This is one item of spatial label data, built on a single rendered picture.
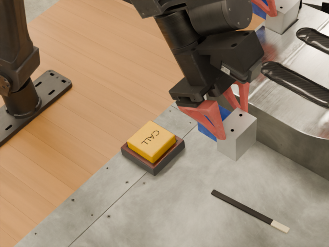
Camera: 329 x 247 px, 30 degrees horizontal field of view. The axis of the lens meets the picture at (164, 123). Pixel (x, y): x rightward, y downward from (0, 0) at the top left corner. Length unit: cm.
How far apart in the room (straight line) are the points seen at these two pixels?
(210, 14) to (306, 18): 43
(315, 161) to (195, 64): 30
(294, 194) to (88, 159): 36
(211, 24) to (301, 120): 29
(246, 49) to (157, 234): 36
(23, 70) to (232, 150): 40
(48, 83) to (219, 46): 54
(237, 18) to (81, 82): 54
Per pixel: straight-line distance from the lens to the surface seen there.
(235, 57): 76
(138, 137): 105
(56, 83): 123
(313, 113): 101
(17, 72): 108
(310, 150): 100
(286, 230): 97
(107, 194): 104
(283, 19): 111
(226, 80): 84
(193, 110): 87
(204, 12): 77
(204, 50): 79
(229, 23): 76
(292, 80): 106
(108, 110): 116
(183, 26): 81
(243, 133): 88
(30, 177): 110
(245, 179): 103
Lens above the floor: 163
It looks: 48 degrees down
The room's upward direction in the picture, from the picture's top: 11 degrees counter-clockwise
